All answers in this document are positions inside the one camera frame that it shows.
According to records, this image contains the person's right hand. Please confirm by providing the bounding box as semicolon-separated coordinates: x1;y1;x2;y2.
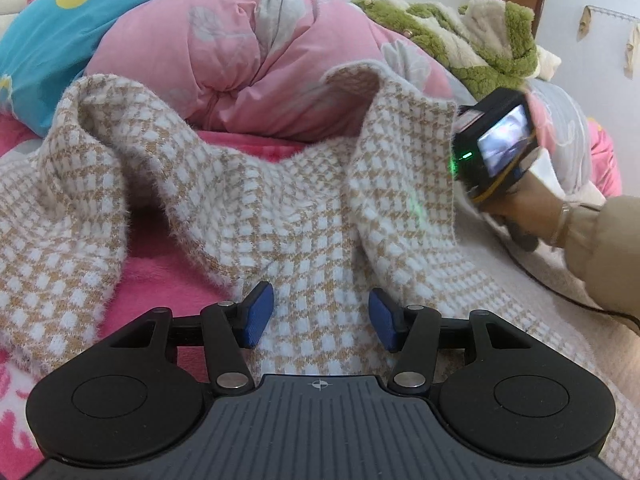
492;187;568;251

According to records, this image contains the pink grey leaf-print quilt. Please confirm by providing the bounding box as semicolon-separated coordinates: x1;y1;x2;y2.
85;0;623;201

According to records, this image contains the black cable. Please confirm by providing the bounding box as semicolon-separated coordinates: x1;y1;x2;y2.
500;245;640;333

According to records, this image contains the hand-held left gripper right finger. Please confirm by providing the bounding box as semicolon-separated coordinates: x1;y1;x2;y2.
368;288;535;396

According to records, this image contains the beige white houndstooth coat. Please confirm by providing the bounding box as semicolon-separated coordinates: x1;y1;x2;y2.
0;60;640;480

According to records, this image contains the green white fleece garment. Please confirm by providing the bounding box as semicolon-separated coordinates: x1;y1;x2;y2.
350;0;563;101

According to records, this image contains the person's right forearm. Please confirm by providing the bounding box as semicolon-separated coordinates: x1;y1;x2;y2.
562;195;640;321

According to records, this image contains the blue floral quilt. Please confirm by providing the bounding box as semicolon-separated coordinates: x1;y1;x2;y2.
0;0;236;136

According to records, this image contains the wrist bracelet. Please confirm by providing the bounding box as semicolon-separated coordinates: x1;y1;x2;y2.
556;202;572;248

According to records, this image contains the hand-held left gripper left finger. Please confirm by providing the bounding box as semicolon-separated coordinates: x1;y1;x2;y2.
106;281;276;396

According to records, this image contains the beige wall hook rack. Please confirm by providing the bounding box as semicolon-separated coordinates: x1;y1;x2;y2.
577;5;640;80

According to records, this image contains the pink floral bed sheet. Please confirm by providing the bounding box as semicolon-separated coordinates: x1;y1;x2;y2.
0;110;311;480

